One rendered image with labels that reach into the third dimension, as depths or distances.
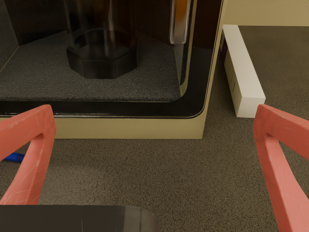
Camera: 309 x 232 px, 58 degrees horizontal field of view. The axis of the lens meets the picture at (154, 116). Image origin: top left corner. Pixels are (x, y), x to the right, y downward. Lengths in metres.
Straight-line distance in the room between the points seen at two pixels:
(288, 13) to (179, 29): 0.62
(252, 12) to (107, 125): 0.54
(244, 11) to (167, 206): 0.58
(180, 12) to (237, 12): 0.56
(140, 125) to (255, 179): 0.16
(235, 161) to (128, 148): 0.15
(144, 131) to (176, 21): 0.20
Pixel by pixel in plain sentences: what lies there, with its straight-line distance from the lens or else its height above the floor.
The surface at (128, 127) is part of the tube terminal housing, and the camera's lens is 0.39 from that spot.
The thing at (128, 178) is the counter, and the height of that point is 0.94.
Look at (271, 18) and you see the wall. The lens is 0.83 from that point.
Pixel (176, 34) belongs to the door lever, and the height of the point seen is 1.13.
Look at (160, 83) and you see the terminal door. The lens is 0.32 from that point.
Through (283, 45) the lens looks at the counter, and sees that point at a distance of 0.71.
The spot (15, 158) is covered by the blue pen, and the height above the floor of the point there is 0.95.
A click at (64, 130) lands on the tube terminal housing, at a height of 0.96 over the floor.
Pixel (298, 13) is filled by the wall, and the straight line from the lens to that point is 0.85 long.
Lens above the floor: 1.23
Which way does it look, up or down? 41 degrees down
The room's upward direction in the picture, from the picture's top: 1 degrees clockwise
